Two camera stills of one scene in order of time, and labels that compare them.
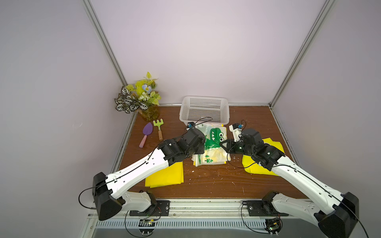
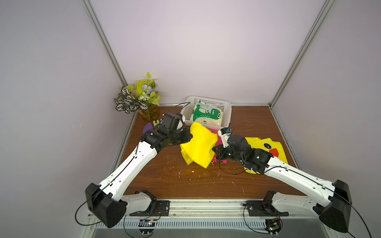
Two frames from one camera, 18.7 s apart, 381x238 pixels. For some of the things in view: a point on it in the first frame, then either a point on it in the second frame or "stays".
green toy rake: (158, 124) stays
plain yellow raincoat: (172, 175) to (199, 149)
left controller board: (147, 222) stays
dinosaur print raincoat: (214, 153) to (205, 112)
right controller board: (273, 225) stays
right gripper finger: (232, 147) to (222, 152)
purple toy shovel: (147, 130) stays
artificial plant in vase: (142, 96) stays
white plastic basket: (212, 110) stays
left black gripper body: (198, 149) to (177, 138)
